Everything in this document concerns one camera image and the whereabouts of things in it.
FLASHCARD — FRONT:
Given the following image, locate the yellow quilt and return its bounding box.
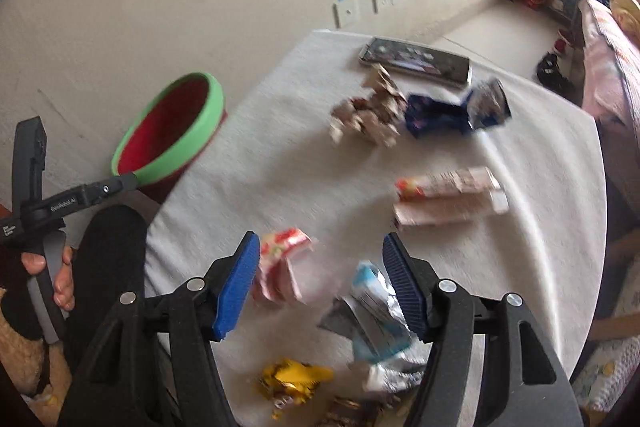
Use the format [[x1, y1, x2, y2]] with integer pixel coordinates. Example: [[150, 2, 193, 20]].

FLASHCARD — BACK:
[[610, 0, 640, 32]]

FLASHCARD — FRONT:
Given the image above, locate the tan woven bag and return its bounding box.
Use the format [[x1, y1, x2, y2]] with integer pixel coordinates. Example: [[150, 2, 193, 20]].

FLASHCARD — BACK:
[[0, 287, 76, 408]]

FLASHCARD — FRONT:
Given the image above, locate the wooden chair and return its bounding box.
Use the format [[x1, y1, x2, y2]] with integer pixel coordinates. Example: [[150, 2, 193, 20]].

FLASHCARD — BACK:
[[587, 312, 640, 342]]

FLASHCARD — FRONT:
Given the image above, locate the dark blue snack wrapper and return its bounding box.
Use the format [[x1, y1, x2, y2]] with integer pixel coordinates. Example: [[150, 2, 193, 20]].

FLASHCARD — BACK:
[[404, 78, 512, 138]]

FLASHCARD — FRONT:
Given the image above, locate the pair of black shoes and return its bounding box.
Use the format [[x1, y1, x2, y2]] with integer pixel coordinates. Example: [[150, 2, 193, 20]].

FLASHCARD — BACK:
[[536, 52, 576, 92]]

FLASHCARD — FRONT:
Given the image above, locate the floral chair cushion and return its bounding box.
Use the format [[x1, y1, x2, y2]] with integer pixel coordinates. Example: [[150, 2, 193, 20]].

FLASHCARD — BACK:
[[570, 337, 640, 413]]

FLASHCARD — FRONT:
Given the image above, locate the brown snack wrapper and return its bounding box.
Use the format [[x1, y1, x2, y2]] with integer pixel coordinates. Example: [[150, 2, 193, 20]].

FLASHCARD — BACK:
[[315, 396, 381, 427]]

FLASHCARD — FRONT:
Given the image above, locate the white table cloth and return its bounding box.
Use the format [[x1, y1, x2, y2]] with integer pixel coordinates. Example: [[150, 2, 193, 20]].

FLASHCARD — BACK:
[[145, 29, 608, 427]]

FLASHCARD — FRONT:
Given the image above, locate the long pink white sachet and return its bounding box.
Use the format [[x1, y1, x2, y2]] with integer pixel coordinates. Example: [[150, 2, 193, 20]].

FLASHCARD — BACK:
[[395, 167, 502, 200], [392, 189, 510, 228]]

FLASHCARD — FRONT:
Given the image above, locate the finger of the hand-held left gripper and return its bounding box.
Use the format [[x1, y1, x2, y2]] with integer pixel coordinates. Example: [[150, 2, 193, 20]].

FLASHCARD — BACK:
[[30, 173, 141, 224], [11, 117, 49, 218]]

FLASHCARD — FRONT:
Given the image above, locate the silver light blue wrapper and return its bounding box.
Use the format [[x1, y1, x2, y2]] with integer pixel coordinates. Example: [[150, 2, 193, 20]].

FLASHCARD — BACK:
[[317, 259, 431, 395]]

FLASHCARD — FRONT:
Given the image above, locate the black smartphone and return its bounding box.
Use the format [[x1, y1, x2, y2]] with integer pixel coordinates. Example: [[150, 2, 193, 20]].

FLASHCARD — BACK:
[[357, 36, 473, 88]]

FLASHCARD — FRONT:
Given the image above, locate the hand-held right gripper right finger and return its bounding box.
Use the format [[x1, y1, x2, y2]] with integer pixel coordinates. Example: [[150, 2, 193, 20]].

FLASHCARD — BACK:
[[381, 232, 583, 427]]

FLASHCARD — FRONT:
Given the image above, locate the bed with pink bedspread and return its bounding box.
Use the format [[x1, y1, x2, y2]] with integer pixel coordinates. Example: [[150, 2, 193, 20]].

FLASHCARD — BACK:
[[577, 0, 640, 148]]

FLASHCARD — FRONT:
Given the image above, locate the brown white paper wrapper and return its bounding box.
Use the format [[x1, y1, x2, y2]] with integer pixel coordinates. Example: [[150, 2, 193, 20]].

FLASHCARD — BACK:
[[329, 63, 408, 148]]

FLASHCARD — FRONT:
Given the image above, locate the red bin with green rim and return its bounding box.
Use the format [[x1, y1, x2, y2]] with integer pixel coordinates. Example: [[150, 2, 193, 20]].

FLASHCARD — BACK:
[[111, 72, 226, 202]]

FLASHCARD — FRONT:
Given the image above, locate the person's left hand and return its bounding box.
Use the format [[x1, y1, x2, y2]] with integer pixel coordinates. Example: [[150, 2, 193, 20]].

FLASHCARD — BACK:
[[20, 246, 77, 312]]

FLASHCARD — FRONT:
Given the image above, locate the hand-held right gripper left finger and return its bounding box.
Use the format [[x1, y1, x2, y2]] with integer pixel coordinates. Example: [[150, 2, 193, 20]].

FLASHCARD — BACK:
[[70, 231, 262, 427]]

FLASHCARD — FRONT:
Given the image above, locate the yellow black snack wrapper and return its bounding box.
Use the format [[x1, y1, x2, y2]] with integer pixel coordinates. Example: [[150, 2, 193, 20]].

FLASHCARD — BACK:
[[257, 358, 335, 420]]

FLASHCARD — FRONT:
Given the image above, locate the red white wrapper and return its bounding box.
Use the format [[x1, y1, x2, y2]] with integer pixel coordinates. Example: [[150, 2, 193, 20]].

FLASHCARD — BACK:
[[250, 227, 313, 308]]

